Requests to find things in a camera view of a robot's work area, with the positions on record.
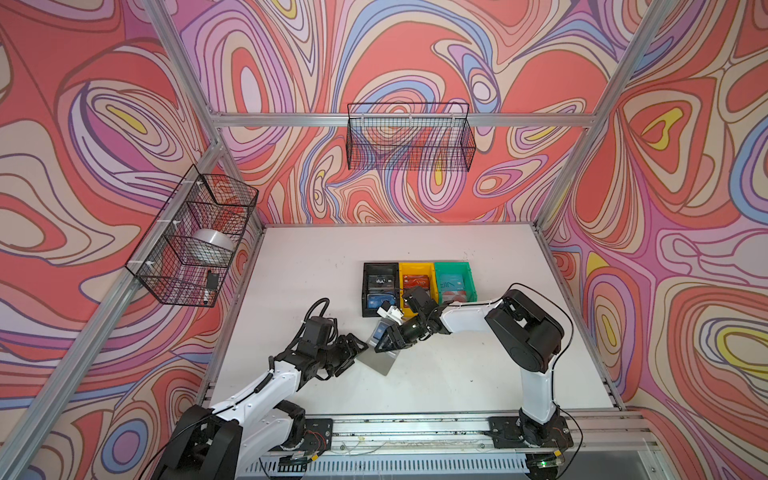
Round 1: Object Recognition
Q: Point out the left black wire basket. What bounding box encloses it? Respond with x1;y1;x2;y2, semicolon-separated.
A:
125;166;259;308

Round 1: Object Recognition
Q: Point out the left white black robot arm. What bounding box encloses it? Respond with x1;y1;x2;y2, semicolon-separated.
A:
140;316;369;479

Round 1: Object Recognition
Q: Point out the aluminium front rail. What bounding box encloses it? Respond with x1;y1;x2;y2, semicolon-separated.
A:
306;410;661;455

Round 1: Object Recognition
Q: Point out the green plastic bin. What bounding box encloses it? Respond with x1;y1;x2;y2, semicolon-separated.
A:
434;261;477;303

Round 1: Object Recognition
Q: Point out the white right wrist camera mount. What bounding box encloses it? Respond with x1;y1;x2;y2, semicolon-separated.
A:
377;305;404;325

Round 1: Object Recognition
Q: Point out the blue VIP credit card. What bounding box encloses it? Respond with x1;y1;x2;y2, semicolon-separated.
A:
371;321;389;344

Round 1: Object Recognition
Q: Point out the silver tape roll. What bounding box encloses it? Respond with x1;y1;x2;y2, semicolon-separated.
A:
188;229;235;267

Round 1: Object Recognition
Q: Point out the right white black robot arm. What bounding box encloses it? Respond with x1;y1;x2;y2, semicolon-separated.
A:
371;282;566;430

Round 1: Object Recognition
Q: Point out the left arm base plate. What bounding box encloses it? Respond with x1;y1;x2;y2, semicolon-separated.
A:
278;417;334;452

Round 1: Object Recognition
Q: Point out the black wire basket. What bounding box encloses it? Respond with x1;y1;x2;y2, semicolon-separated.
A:
346;100;477;172
125;166;259;308

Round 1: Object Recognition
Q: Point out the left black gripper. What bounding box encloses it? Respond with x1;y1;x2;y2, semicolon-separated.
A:
313;332;368;377

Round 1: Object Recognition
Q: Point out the back black wire basket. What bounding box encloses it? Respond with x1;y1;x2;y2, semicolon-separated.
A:
346;100;477;172

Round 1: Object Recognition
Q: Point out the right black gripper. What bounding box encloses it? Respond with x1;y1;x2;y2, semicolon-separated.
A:
374;311;428;352

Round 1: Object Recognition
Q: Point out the black plastic bin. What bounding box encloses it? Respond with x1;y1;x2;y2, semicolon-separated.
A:
361;262;401;318

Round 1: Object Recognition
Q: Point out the yellow plastic bin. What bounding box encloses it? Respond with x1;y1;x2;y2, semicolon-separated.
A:
399;262;438;318

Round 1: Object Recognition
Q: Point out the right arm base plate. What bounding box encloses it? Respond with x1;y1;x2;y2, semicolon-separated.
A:
485;411;574;451

